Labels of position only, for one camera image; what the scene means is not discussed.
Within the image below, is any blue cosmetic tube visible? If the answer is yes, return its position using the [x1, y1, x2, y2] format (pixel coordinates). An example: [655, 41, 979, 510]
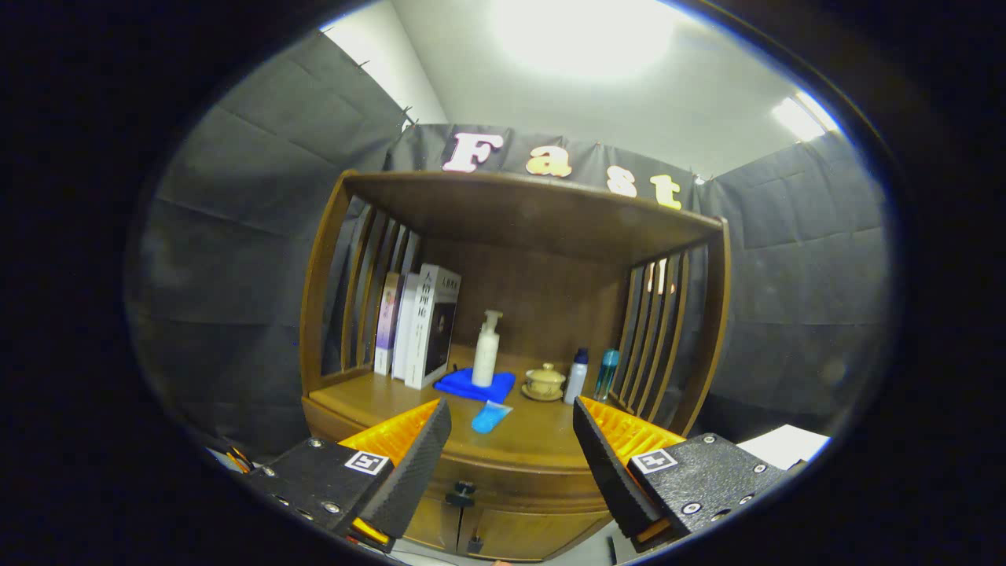
[471, 400, 514, 435]

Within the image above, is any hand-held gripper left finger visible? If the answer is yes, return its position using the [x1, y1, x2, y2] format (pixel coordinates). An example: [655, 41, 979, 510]
[248, 397, 453, 554]

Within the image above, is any blue folded cloth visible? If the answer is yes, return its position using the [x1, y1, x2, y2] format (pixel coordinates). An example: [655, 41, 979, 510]
[434, 367, 517, 403]

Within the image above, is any wooden cabinet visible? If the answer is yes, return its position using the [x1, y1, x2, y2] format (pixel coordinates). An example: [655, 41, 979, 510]
[299, 169, 732, 563]

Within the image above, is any small ceiling light panel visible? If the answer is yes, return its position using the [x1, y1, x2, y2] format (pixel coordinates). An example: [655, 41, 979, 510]
[770, 90, 842, 142]

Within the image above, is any purple book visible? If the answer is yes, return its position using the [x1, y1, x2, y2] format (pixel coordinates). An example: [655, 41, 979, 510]
[373, 272, 403, 377]

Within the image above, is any wooden cabinet door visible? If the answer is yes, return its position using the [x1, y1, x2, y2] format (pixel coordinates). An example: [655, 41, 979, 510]
[405, 495, 464, 553]
[458, 507, 614, 562]

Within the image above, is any white pump bottle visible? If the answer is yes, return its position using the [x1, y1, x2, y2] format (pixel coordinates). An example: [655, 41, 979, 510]
[472, 310, 505, 388]

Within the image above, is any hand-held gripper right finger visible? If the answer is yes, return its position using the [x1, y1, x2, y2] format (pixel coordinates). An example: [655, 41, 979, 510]
[572, 395, 788, 551]

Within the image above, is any thin white book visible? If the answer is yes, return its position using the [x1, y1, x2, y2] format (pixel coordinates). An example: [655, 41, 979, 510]
[391, 273, 421, 381]

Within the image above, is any beige lidded tea cup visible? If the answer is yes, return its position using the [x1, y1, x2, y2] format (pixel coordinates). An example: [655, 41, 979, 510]
[527, 362, 567, 395]

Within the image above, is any clear blue bottle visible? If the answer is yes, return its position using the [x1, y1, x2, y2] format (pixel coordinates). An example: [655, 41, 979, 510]
[593, 349, 621, 403]

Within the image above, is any white bottle with blue cap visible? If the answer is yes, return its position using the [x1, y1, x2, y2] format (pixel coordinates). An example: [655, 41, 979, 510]
[564, 348, 589, 406]

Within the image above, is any thick white and black book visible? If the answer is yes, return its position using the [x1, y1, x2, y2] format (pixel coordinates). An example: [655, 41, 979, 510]
[404, 263, 462, 391]

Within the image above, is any wooden countertop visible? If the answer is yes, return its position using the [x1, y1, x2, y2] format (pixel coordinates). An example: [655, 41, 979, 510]
[308, 350, 685, 472]

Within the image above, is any grey metal filing cabinet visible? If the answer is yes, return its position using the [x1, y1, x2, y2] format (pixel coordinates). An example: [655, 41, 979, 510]
[735, 424, 832, 472]

